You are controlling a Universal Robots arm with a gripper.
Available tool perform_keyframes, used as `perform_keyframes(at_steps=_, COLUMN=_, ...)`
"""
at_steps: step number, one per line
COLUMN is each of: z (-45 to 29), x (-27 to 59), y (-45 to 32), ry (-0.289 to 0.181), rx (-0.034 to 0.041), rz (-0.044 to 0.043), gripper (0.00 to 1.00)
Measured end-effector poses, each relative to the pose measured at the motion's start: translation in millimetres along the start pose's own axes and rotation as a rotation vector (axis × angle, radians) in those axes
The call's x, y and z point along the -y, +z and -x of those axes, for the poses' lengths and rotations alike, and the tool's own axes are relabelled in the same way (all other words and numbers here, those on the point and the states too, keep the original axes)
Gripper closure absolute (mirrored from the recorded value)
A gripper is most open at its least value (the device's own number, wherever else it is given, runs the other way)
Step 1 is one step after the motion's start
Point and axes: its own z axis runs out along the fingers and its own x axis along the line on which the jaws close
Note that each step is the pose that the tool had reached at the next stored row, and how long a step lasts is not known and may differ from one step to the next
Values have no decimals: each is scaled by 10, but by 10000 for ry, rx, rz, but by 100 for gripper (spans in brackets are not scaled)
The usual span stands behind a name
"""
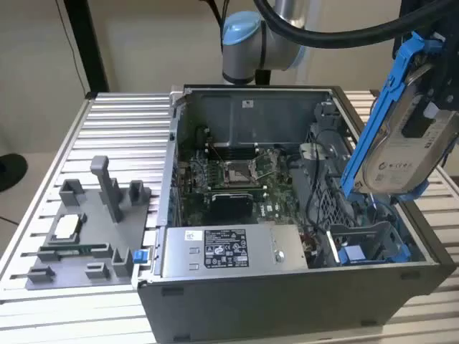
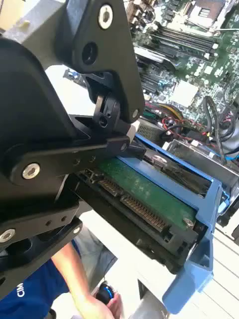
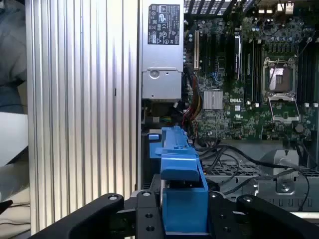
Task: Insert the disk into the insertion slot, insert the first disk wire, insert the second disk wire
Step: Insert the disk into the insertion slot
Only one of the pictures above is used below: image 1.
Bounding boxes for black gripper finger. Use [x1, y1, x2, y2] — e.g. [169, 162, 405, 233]
[400, 105, 437, 140]

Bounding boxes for hard disk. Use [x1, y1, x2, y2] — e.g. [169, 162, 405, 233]
[342, 30, 459, 206]

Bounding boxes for grey metal disk bay cage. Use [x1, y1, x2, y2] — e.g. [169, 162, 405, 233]
[288, 102, 363, 234]

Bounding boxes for blue plastic disk carrier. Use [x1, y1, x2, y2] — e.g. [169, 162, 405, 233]
[338, 220, 411, 267]

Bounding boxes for black RAM slot bank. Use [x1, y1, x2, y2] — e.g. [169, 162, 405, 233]
[207, 143, 258, 160]

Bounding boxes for green motherboard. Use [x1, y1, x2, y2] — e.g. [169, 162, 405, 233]
[177, 143, 306, 227]

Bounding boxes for CPU socket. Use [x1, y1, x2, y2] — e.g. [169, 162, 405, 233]
[222, 160, 258, 186]

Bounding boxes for black graphics card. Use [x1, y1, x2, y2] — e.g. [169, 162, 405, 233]
[210, 192, 255, 226]

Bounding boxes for silver power supply unit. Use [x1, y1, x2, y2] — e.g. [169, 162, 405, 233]
[160, 224, 310, 280]

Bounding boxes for dark grey PC case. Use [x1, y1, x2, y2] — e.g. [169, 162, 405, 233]
[138, 84, 458, 344]

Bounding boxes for grey parts rack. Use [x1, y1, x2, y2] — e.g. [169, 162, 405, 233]
[26, 156, 156, 292]

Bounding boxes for green RAM stick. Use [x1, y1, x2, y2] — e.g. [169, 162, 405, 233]
[40, 244, 111, 256]

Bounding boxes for silver CPU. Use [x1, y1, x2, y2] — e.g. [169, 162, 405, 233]
[52, 215, 82, 240]

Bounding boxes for black round stand base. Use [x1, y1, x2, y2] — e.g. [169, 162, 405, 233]
[0, 153, 29, 194]

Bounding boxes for blue flat data wire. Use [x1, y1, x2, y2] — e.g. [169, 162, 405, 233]
[358, 195, 397, 234]

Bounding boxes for thin black round wire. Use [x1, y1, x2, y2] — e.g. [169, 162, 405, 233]
[286, 128, 348, 234]

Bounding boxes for thick black hose cable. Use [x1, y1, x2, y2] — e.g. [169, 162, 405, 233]
[252, 0, 445, 49]

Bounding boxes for red and black wire bundle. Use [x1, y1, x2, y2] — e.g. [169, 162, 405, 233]
[299, 231, 329, 268]

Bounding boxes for metal socket cover frame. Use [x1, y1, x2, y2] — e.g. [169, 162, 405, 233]
[252, 152, 281, 181]

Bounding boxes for black metal frame post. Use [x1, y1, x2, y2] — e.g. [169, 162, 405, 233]
[66, 0, 110, 95]

